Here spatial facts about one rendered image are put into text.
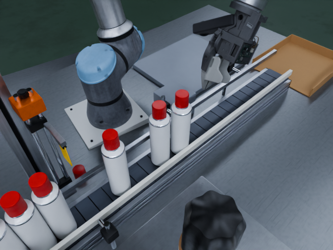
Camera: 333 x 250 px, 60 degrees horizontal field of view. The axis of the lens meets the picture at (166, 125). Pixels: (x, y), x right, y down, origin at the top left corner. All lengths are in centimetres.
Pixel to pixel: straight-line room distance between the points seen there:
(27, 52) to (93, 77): 237
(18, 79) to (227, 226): 107
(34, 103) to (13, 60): 257
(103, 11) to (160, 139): 41
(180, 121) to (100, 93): 28
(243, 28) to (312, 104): 55
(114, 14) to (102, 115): 30
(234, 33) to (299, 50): 77
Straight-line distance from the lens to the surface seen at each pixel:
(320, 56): 144
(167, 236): 70
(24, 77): 129
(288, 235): 81
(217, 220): 38
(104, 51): 87
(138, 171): 79
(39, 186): 56
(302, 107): 113
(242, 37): 69
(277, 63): 132
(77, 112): 104
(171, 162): 76
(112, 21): 90
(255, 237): 72
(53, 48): 314
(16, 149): 67
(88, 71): 83
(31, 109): 55
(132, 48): 94
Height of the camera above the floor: 152
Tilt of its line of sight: 46 degrees down
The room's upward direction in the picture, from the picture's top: straight up
